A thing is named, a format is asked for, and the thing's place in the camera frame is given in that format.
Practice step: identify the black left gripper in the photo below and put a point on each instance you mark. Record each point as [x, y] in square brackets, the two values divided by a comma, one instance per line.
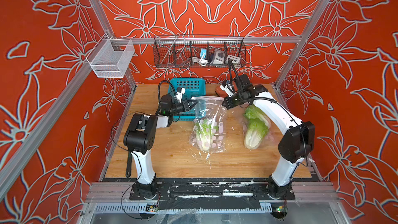
[184, 106]

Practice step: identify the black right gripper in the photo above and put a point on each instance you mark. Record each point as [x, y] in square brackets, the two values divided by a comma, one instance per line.
[228, 105]

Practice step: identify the green chinese cabbage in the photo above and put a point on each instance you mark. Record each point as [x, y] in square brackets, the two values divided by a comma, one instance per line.
[205, 133]
[257, 127]

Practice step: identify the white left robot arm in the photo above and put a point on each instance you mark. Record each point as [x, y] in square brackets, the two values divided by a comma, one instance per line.
[140, 136]

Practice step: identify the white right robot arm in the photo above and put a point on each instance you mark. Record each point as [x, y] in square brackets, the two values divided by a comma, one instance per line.
[263, 110]

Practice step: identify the orange plastic tool case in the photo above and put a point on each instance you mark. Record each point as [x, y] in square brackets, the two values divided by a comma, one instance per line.
[223, 91]

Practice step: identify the teal plastic basket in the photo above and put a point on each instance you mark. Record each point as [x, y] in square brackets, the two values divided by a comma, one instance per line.
[193, 87]

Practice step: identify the white socket cube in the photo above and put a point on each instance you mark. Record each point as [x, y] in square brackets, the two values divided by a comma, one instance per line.
[234, 59]

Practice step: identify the white power adapter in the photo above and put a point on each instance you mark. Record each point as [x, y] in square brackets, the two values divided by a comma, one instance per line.
[218, 57]

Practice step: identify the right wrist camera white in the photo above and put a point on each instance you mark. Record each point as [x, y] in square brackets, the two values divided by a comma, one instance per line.
[226, 82]

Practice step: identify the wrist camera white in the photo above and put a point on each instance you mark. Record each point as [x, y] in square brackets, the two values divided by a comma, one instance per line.
[226, 82]
[179, 94]

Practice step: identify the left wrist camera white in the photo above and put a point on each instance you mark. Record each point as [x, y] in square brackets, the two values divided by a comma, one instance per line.
[179, 94]

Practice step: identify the blue white charger with cable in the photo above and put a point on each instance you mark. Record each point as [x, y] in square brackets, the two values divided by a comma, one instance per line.
[201, 59]

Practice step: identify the black wire wall basket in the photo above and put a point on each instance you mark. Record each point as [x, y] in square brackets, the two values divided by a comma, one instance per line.
[187, 50]

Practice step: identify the dark green handle tool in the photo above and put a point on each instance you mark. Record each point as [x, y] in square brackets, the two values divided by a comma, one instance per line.
[128, 170]

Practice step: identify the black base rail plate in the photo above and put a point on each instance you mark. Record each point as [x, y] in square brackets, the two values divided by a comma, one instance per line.
[210, 193]

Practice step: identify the clear acrylic wall box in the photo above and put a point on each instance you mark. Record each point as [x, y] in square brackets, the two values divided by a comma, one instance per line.
[106, 62]

